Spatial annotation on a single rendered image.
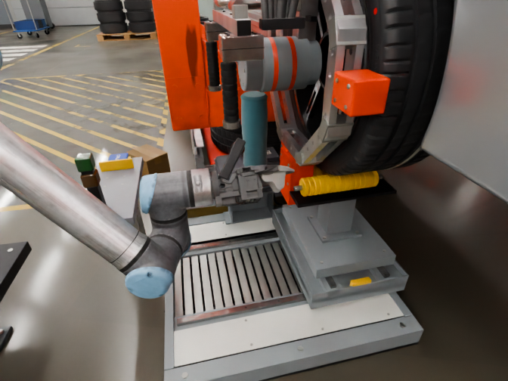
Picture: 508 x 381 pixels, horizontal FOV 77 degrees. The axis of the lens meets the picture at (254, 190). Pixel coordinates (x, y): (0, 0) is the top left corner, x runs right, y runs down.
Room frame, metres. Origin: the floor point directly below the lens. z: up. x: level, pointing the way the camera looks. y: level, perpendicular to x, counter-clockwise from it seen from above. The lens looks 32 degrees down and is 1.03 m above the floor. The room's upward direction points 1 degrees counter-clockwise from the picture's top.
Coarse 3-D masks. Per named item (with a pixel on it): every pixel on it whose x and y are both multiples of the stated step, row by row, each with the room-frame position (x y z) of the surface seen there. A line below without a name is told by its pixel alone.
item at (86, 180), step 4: (96, 172) 0.78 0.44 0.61; (80, 176) 0.76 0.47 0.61; (84, 176) 0.76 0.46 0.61; (88, 176) 0.76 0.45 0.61; (92, 176) 0.77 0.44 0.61; (96, 176) 0.77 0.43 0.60; (84, 180) 0.76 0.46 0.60; (88, 180) 0.76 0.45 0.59; (92, 180) 0.76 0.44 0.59; (96, 180) 0.77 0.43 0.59; (100, 180) 0.79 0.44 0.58; (84, 184) 0.76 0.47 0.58; (88, 184) 0.76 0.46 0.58; (92, 184) 0.76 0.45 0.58; (96, 184) 0.77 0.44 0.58
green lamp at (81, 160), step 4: (76, 156) 0.78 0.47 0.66; (80, 156) 0.78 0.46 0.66; (84, 156) 0.78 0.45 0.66; (88, 156) 0.78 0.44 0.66; (92, 156) 0.79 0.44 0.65; (76, 160) 0.76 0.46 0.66; (80, 160) 0.76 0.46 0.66; (84, 160) 0.76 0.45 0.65; (88, 160) 0.77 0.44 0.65; (92, 160) 0.78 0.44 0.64; (76, 164) 0.76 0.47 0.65; (80, 164) 0.76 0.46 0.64; (84, 164) 0.76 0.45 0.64; (88, 164) 0.77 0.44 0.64; (92, 164) 0.77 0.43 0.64; (80, 168) 0.76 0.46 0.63; (84, 168) 0.76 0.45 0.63; (88, 168) 0.77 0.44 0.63; (92, 168) 0.77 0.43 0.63
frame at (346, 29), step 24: (336, 0) 0.74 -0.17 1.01; (336, 24) 0.70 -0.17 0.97; (360, 24) 0.70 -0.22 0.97; (336, 48) 0.69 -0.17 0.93; (360, 48) 0.70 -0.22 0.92; (288, 96) 1.14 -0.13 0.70; (288, 120) 1.09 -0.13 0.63; (336, 120) 0.70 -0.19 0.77; (288, 144) 0.95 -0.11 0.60; (312, 144) 0.77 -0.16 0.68; (336, 144) 0.74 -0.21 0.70
